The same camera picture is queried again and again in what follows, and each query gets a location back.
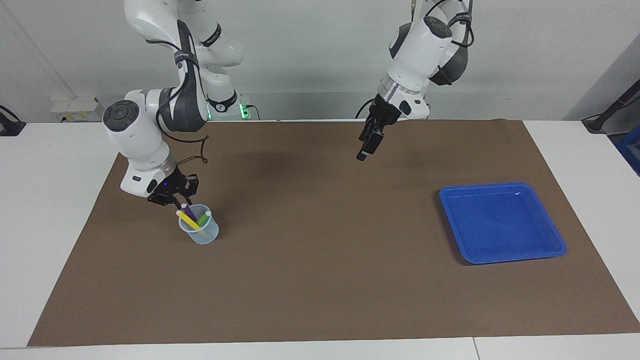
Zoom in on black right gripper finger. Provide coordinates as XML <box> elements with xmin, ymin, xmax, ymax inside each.
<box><xmin>147</xmin><ymin>194</ymin><xmax>184</xmax><ymax>209</ymax></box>
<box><xmin>182</xmin><ymin>173</ymin><xmax>200</xmax><ymax>205</ymax></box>

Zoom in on yellow pen white caps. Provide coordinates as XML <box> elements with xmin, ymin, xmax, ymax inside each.
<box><xmin>176</xmin><ymin>210</ymin><xmax>209</xmax><ymax>236</ymax></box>

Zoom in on blue plastic tray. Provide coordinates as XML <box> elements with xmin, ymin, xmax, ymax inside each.
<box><xmin>439</xmin><ymin>182</ymin><xmax>568</xmax><ymax>265</ymax></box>

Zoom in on clear plastic cup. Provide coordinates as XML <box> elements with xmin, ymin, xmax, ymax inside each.
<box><xmin>178</xmin><ymin>203</ymin><xmax>220</xmax><ymax>245</ymax></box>

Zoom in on brown table mat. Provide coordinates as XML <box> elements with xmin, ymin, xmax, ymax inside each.
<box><xmin>27</xmin><ymin>119</ymin><xmax>640</xmax><ymax>347</ymax></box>

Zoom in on black stand pole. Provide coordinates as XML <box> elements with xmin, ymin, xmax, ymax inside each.
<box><xmin>582</xmin><ymin>80</ymin><xmax>640</xmax><ymax>133</ymax></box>

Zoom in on blue crate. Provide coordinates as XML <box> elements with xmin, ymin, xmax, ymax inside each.
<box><xmin>614</xmin><ymin>125</ymin><xmax>640</xmax><ymax>177</ymax></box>

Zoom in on black base cables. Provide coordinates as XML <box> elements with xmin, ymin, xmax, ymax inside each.
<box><xmin>355</xmin><ymin>97</ymin><xmax>377</xmax><ymax>120</ymax></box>

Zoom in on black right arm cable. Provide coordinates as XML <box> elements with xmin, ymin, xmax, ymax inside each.
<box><xmin>156</xmin><ymin>87</ymin><xmax>210</xmax><ymax>167</ymax></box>

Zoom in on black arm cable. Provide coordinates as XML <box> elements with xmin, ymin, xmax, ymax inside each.
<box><xmin>410</xmin><ymin>0</ymin><xmax>474</xmax><ymax>86</ymax></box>
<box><xmin>156</xmin><ymin>87</ymin><xmax>210</xmax><ymax>167</ymax></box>

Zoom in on white wall socket boxes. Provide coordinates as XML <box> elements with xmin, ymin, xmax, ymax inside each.
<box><xmin>50</xmin><ymin>97</ymin><xmax>107</xmax><ymax>122</ymax></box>

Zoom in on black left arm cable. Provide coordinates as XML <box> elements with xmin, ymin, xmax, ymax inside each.
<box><xmin>410</xmin><ymin>0</ymin><xmax>474</xmax><ymax>86</ymax></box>

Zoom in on black clamp mount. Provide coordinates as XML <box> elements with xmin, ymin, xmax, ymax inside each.
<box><xmin>0</xmin><ymin>105</ymin><xmax>27</xmax><ymax>137</ymax></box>

